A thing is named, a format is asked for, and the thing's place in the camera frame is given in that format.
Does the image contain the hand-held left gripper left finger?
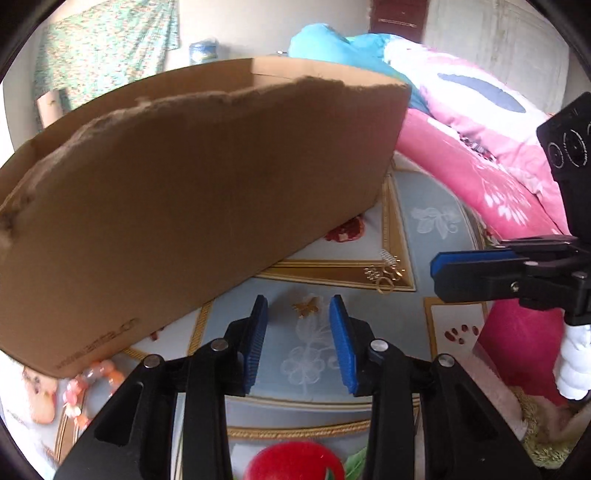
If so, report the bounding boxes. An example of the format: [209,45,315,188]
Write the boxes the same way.
[53,294,269,480]

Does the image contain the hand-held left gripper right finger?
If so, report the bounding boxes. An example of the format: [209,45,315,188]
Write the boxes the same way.
[329,294,543,480]

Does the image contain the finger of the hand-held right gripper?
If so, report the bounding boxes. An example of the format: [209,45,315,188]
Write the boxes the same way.
[429,234,580,278]
[434,251,591,324]

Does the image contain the gold butterfly charm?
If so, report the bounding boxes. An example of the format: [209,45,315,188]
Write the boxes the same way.
[292,296,320,319]

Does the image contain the gold loop earring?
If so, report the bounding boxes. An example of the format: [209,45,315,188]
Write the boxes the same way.
[364,250,407,294]

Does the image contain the brown cardboard box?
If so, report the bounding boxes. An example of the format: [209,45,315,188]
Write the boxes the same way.
[0,56,413,379]

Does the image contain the pink bead bracelet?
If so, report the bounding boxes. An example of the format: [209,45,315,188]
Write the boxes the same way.
[65,360,125,432]

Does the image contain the person's right hand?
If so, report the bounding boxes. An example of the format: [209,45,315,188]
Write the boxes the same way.
[556,320,591,401]

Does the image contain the pink printed blanket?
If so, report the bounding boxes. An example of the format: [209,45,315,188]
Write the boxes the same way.
[383,39,591,407]

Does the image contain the dark red door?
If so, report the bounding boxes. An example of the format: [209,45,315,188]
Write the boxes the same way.
[369,0,430,44]

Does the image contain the teal blanket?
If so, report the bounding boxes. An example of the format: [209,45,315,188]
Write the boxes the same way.
[288,24,428,112]

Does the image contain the blue water bottle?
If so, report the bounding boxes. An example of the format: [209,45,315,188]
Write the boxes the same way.
[189,41,221,65]

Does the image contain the cardboard tube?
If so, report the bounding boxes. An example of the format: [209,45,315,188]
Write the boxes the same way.
[37,90,70,127]

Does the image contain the green floral curtain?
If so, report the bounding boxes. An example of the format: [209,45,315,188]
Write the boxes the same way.
[33,0,180,112]

